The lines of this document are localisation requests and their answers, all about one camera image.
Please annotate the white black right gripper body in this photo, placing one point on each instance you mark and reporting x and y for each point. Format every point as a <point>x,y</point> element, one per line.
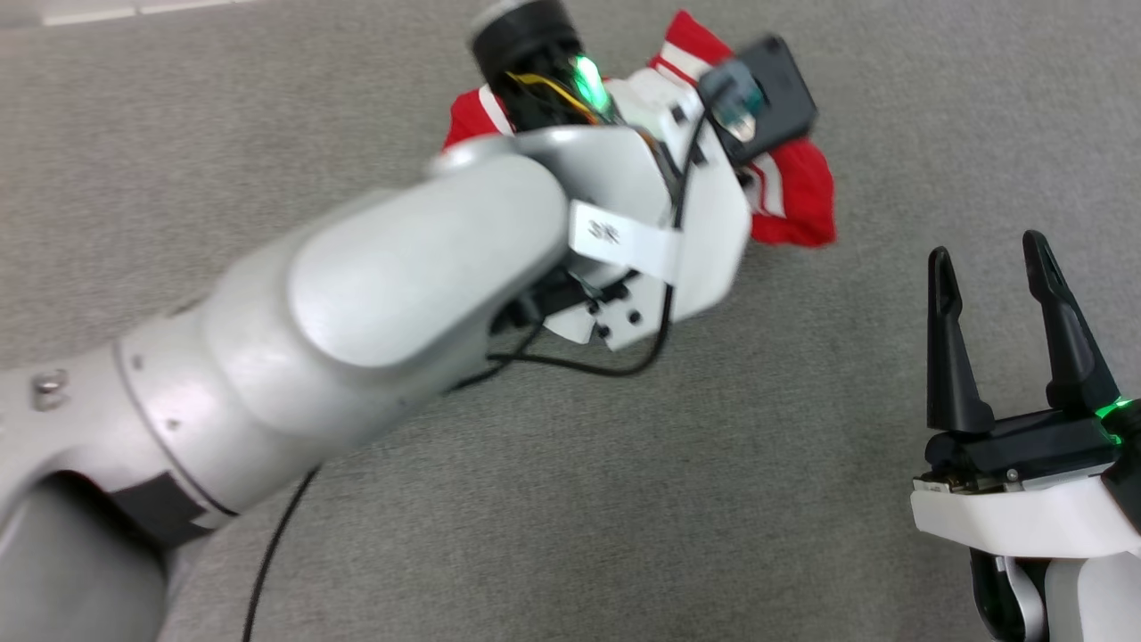
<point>1025,508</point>

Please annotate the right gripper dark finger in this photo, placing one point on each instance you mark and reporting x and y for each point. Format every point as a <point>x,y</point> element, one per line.
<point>949,357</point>
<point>1070,348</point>

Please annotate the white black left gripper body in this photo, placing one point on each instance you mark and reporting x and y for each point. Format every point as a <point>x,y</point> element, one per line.
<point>704,241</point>

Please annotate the red and white garment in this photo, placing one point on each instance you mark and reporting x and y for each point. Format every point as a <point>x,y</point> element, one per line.
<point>798,201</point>

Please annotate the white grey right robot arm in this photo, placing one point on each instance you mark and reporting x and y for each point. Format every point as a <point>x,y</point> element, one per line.
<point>1087,602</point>

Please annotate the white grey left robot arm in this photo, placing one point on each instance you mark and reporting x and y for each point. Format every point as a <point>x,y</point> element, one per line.
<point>267,357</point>

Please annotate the dark grey wrist camera box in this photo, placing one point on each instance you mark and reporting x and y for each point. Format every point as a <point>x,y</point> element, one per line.
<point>780,89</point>

